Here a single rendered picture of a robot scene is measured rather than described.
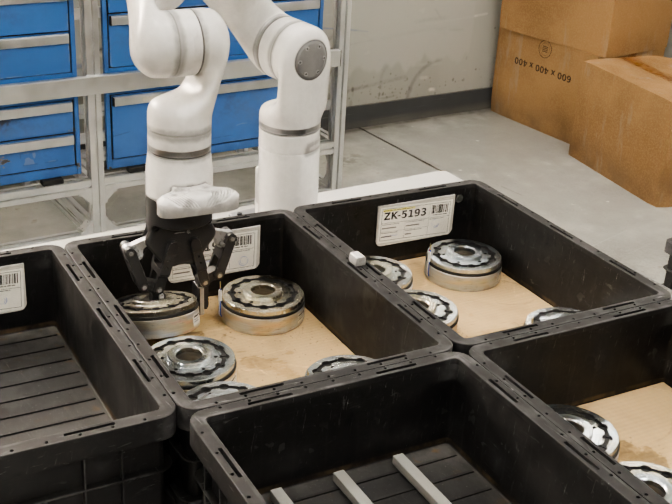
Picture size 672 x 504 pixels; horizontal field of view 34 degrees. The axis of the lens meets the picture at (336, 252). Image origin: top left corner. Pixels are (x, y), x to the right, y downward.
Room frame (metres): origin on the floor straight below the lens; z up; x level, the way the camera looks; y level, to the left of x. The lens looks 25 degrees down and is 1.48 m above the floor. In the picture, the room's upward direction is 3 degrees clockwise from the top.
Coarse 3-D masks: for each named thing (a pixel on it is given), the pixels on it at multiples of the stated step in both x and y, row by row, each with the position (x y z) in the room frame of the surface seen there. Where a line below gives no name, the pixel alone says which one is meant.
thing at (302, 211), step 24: (408, 192) 1.40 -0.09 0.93; (432, 192) 1.42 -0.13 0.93; (528, 216) 1.34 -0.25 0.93; (336, 240) 1.23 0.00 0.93; (576, 240) 1.27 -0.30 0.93; (648, 288) 1.15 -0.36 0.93; (600, 312) 1.07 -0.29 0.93; (456, 336) 1.00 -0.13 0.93; (480, 336) 1.00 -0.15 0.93; (504, 336) 1.01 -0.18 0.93
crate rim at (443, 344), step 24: (240, 216) 1.28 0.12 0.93; (264, 216) 1.29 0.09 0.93; (288, 216) 1.29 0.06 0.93; (96, 240) 1.19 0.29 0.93; (120, 240) 1.20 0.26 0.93; (312, 240) 1.23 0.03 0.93; (96, 288) 1.06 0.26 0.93; (384, 288) 1.10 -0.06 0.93; (120, 312) 1.02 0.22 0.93; (408, 312) 1.05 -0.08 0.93; (432, 336) 1.00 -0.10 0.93; (144, 360) 0.92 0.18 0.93; (384, 360) 0.95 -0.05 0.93; (408, 360) 0.95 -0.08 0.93; (168, 384) 0.88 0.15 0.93; (288, 384) 0.89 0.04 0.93; (192, 408) 0.84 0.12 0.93
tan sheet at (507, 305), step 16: (416, 272) 1.36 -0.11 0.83; (416, 288) 1.31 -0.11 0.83; (432, 288) 1.31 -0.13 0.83; (496, 288) 1.32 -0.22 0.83; (512, 288) 1.33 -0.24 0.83; (464, 304) 1.27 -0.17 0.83; (480, 304) 1.27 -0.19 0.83; (496, 304) 1.28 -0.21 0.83; (512, 304) 1.28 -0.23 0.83; (528, 304) 1.28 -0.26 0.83; (544, 304) 1.28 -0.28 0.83; (464, 320) 1.23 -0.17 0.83; (480, 320) 1.23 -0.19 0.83; (496, 320) 1.23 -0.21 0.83; (512, 320) 1.23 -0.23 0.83; (464, 336) 1.18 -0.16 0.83
